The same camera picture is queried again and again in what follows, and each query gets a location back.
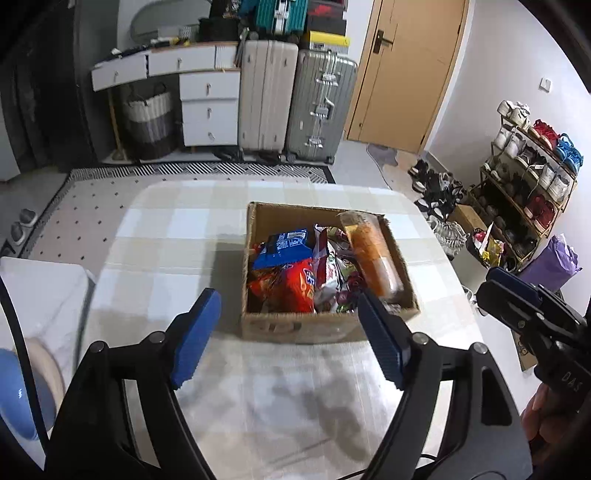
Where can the teal suitcase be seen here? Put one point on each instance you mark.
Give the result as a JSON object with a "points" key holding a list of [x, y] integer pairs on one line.
{"points": [[277, 16]]}

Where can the grey brown floor mat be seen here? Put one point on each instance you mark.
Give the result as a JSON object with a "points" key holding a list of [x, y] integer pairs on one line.
{"points": [[385, 154]]}

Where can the black printed bag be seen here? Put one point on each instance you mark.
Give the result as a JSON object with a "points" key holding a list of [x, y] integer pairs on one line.
{"points": [[224, 8]]}

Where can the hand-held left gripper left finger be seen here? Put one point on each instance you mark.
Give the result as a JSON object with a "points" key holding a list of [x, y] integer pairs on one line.
{"points": [[196, 341]]}

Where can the woven laundry basket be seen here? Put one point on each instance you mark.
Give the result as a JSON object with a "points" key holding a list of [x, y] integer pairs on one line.
{"points": [[150, 124]]}

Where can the blue bowl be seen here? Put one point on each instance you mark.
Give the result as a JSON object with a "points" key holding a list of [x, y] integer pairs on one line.
{"points": [[18, 397]]}

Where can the person's right hand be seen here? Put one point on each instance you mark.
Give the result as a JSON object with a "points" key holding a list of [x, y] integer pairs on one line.
{"points": [[545, 415]]}

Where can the scattered pile of shoes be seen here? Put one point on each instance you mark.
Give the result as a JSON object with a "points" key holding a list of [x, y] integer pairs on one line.
{"points": [[438, 194]]}

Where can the black storage bin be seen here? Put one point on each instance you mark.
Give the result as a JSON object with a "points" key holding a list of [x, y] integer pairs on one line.
{"points": [[218, 30]]}

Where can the wooden shoe rack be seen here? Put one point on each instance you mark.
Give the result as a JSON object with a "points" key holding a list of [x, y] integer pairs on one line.
{"points": [[549, 230]]}

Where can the orange bread packet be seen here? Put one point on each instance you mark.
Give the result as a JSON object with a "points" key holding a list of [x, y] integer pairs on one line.
{"points": [[374, 254]]}

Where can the white desk with drawers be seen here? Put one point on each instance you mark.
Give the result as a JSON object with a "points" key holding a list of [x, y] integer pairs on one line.
{"points": [[207, 110]]}

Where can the grey slipper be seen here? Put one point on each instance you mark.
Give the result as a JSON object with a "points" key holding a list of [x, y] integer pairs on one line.
{"points": [[17, 233], [29, 217]]}

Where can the red snack bag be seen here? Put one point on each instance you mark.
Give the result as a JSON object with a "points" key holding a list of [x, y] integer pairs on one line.
{"points": [[295, 286]]}

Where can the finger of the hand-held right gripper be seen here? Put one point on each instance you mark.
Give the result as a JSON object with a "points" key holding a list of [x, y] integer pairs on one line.
{"points": [[503, 304], [512, 281]]}

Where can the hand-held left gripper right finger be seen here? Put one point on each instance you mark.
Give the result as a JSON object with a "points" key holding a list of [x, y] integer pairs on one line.
{"points": [[381, 341]]}

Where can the white red chip bag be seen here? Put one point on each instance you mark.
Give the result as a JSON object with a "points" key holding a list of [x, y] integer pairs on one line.
{"points": [[325, 258]]}

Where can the beige plate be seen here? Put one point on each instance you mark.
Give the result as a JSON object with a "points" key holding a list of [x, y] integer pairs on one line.
{"points": [[48, 364]]}

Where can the shoe rack with shoes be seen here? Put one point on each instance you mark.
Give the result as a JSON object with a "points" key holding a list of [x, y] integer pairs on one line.
{"points": [[535, 170]]}

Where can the silver suitcase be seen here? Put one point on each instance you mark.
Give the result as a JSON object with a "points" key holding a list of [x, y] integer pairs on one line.
{"points": [[321, 106]]}

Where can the blue biscuit packet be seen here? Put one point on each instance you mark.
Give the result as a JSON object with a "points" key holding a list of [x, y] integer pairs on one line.
{"points": [[284, 247]]}

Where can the red black shoe box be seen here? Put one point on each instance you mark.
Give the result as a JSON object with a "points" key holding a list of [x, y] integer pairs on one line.
{"points": [[325, 7]]}

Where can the wooden door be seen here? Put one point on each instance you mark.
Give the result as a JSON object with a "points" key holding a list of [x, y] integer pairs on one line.
{"points": [[406, 78]]}

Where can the small cardboard box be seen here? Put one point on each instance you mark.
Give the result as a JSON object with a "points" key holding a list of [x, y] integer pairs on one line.
{"points": [[468, 218]]}

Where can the white light switch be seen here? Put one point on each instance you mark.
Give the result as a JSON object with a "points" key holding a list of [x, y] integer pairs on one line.
{"points": [[545, 84]]}

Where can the brown cardboard box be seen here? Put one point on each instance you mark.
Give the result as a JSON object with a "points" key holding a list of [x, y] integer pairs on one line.
{"points": [[295, 330]]}

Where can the beige suitcase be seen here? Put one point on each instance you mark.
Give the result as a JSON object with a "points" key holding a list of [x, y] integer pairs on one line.
{"points": [[268, 97]]}

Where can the dotted floor rug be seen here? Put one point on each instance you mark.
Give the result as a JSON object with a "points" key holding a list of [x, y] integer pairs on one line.
{"points": [[92, 207]]}

